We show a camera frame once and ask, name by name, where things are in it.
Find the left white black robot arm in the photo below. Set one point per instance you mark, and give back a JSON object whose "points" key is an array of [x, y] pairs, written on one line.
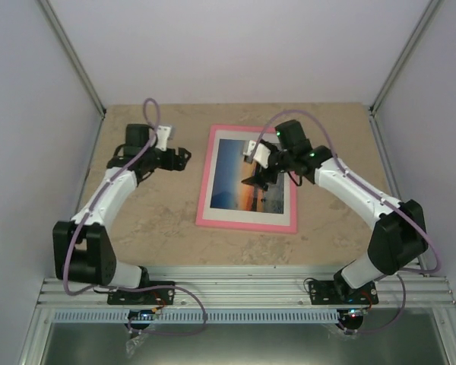
{"points": [[83, 251]]}

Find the left aluminium corner post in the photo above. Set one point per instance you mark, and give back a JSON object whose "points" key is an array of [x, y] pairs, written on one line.
{"points": [[57, 28]]}

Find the right aluminium corner post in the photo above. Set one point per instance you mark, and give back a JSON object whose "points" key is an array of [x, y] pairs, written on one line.
{"points": [[426, 18]]}

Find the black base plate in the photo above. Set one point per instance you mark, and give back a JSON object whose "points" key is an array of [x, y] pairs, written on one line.
{"points": [[324, 293], [162, 294]]}

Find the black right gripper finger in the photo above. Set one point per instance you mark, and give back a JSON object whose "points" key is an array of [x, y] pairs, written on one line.
{"points": [[252, 180], [264, 183]]}

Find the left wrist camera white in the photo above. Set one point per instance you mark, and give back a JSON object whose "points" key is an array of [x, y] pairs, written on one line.
{"points": [[163, 135]]}

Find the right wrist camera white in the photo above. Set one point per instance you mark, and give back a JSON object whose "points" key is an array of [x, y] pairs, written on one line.
{"points": [[256, 151]]}

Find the sunset landscape photo print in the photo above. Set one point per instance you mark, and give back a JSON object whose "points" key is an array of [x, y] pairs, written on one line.
{"points": [[228, 191]]}

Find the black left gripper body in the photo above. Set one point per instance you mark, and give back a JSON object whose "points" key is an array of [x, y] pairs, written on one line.
{"points": [[168, 164]]}

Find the pink wooden picture frame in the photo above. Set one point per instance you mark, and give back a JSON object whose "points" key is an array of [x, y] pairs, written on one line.
{"points": [[205, 197]]}

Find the left controller circuit board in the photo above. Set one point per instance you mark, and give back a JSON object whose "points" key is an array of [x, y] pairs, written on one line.
{"points": [[144, 314]]}

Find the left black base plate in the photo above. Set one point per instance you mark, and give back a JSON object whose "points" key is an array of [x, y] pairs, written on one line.
{"points": [[162, 294]]}

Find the slotted grey cable duct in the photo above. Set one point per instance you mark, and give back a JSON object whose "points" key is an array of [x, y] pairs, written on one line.
{"points": [[196, 316]]}

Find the white mat board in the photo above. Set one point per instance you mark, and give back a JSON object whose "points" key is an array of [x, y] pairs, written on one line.
{"points": [[247, 217]]}

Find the right controller circuit board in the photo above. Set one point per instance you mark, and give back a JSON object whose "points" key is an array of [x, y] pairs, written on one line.
{"points": [[353, 313]]}

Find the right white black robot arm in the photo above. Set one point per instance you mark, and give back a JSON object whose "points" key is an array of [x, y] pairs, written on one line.
{"points": [[398, 228]]}

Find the aluminium rail base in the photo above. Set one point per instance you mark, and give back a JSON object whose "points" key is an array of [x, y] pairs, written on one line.
{"points": [[281, 286]]}

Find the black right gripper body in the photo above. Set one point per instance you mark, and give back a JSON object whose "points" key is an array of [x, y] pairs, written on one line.
{"points": [[286, 158]]}

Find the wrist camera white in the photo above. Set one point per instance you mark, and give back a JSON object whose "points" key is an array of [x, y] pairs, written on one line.
{"points": [[256, 151], [163, 135]]}

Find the aluminium corner post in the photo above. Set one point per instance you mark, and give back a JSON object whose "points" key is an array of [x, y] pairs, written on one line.
{"points": [[426, 18], [57, 28]]}

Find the controller circuit board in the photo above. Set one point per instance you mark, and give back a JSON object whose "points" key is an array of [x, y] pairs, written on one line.
{"points": [[144, 314], [353, 313]]}

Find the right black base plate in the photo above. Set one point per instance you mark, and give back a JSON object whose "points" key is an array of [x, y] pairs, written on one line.
{"points": [[324, 293]]}

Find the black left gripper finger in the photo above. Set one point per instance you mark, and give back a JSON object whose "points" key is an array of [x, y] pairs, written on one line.
{"points": [[181, 162], [183, 153]]}

